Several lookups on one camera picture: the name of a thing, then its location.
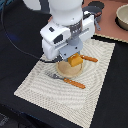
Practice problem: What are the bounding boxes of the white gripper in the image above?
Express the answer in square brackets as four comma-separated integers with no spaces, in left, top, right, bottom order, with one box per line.
[40,12,95,61]

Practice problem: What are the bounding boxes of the woven beige placemat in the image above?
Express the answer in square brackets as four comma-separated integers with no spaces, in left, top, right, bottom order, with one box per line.
[14,39,115,128]

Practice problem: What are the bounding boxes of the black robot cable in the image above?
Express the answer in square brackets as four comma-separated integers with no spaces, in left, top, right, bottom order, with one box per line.
[0,0,64,64]

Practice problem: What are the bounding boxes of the round wooden plate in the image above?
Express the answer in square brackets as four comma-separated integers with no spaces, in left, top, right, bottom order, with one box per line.
[56,61,83,78]

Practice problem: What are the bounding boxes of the fork with orange handle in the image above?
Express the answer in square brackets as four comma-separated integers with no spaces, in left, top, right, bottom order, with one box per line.
[45,71,85,89]

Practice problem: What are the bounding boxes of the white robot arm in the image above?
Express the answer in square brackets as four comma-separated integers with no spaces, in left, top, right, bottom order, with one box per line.
[23,0,95,62]

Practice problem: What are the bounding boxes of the dark pot lid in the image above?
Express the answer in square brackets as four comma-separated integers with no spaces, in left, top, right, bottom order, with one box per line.
[88,1,105,9]

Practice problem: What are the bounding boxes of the beige bowl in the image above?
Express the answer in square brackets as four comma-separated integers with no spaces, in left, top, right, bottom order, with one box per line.
[116,4,128,30]

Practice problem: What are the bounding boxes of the knife with orange handle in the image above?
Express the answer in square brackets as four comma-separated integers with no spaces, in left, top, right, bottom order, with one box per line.
[80,55,98,62]

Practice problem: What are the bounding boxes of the grey toy frying pan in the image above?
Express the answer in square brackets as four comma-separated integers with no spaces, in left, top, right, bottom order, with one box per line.
[83,6,102,31]

